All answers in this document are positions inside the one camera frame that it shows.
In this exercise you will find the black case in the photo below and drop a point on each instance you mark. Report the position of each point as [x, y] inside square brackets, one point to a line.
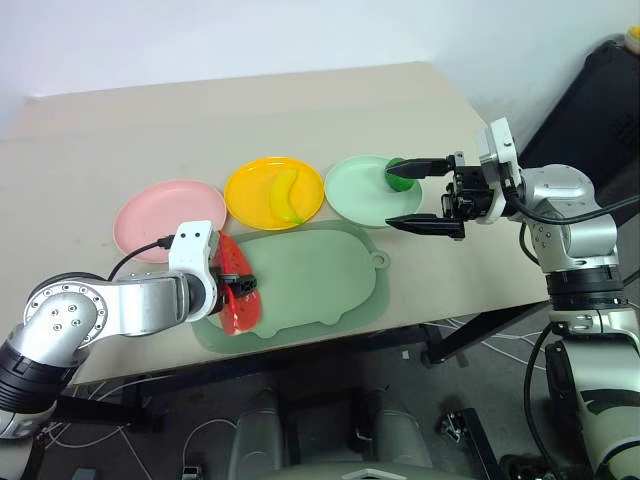
[585, 120]

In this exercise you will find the light green plate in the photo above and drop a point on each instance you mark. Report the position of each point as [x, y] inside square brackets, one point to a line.
[360, 197]

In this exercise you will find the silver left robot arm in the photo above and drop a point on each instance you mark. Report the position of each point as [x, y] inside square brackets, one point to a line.
[125, 305]

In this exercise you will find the yellow and pink object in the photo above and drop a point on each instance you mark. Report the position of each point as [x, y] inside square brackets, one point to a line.
[633, 39]

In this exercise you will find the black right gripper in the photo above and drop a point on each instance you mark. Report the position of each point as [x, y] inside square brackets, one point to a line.
[467, 192]

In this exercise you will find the yellow toy banana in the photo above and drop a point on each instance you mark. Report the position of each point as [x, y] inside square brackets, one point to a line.
[284, 196]

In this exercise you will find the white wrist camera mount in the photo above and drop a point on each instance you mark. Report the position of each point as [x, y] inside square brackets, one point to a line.
[192, 247]
[500, 150]

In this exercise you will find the black table leg frame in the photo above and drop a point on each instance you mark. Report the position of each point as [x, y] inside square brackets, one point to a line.
[480, 330]
[110, 407]

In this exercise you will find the yellow plate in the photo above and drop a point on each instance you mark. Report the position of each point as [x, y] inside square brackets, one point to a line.
[250, 192]

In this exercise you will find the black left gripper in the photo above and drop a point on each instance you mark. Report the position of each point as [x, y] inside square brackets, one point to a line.
[220, 290]

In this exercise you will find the black stand base with caster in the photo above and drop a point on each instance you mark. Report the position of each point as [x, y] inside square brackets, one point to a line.
[470, 440]

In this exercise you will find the green pig-shaped silicone mat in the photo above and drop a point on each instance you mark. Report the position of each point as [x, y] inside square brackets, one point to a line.
[310, 280]

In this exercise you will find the green toy pepper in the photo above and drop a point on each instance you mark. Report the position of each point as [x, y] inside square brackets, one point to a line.
[398, 181]

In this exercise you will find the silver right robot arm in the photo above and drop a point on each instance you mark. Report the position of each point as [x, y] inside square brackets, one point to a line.
[570, 225]

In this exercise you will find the pink plate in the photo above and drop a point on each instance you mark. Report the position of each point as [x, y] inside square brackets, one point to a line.
[150, 215]

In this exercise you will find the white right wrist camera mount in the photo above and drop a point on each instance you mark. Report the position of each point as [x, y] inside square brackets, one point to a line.
[500, 150]

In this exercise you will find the red watermelon slice toy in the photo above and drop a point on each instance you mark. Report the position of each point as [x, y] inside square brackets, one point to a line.
[242, 315]

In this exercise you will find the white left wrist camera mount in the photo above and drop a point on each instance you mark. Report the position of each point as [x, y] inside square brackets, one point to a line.
[192, 247]

